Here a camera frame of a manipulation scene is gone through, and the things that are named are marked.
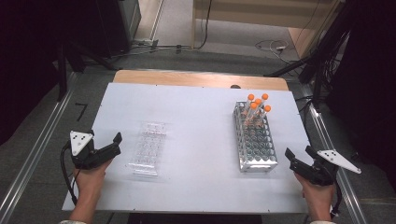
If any person's right hand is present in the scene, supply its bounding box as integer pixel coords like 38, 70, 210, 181
293, 173, 336, 207

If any black metal stand with cables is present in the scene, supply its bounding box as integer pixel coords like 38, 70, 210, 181
264, 0, 354, 110

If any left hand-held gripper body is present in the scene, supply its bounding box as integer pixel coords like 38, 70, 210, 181
68, 129, 107, 171

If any wooden table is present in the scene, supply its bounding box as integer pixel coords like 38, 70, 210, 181
112, 69, 290, 91

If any clear plastic tube rack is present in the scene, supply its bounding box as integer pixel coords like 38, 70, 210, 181
127, 120, 167, 178

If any metal test tube rack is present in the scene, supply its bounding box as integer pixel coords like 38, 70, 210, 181
233, 101, 279, 174

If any black hanging cable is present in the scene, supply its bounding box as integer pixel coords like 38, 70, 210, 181
197, 0, 213, 50

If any person's left hand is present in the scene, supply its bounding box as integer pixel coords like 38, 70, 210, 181
74, 158, 114, 198

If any light wooden furniture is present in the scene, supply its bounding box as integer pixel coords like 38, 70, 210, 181
191, 0, 344, 59

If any white board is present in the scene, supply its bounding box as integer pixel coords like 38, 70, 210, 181
61, 82, 334, 216

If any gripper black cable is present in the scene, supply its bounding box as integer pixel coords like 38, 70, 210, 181
60, 141, 78, 206
330, 180, 344, 218

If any white floor cable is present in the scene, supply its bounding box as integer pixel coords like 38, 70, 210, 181
255, 39, 293, 64

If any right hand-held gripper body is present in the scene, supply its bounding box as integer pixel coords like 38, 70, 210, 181
289, 149, 363, 187

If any aluminium rail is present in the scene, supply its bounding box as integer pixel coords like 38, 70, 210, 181
0, 73, 78, 220
300, 83, 368, 224

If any black cabinet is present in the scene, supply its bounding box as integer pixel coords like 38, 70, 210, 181
96, 0, 143, 59

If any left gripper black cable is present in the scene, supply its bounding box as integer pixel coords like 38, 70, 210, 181
60, 141, 78, 206

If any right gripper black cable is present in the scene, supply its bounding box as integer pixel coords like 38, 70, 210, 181
330, 180, 344, 218

